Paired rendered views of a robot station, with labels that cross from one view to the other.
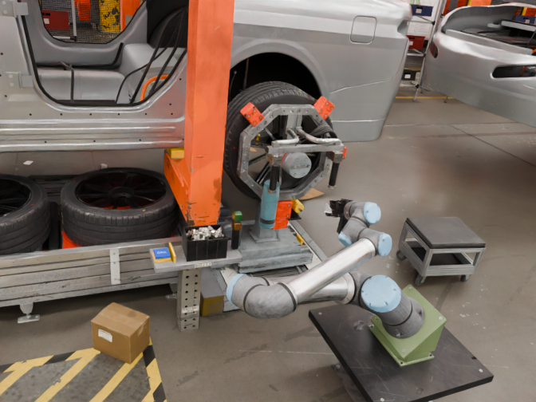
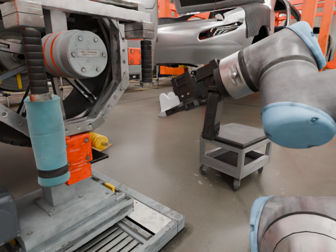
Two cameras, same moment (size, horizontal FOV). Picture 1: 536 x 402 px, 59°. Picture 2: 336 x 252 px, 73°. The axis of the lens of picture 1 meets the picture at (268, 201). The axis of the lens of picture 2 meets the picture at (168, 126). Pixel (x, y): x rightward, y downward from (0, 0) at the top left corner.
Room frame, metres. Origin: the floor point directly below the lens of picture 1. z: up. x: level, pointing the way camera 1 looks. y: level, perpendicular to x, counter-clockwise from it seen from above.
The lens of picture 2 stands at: (1.54, -0.05, 0.84)
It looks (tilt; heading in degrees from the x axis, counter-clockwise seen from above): 16 degrees down; 335
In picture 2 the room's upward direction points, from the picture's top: straight up
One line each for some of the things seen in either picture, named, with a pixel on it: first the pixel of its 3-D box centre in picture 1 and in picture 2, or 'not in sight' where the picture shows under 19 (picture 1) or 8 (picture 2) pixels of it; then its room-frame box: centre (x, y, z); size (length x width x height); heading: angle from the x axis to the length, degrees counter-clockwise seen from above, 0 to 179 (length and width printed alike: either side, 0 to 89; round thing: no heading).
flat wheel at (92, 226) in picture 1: (122, 206); not in sight; (2.42, 0.85, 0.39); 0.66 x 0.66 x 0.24
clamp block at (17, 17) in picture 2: (273, 156); (22, 15); (2.15, 0.00, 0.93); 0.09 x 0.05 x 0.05; 25
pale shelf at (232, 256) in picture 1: (195, 255); not in sight; (1.94, 0.32, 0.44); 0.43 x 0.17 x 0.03; 115
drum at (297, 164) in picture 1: (292, 159); (70, 55); (2.34, -0.10, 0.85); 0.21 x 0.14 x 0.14; 25
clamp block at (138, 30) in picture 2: (334, 154); (139, 30); (2.29, -0.31, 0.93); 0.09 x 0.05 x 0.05; 25
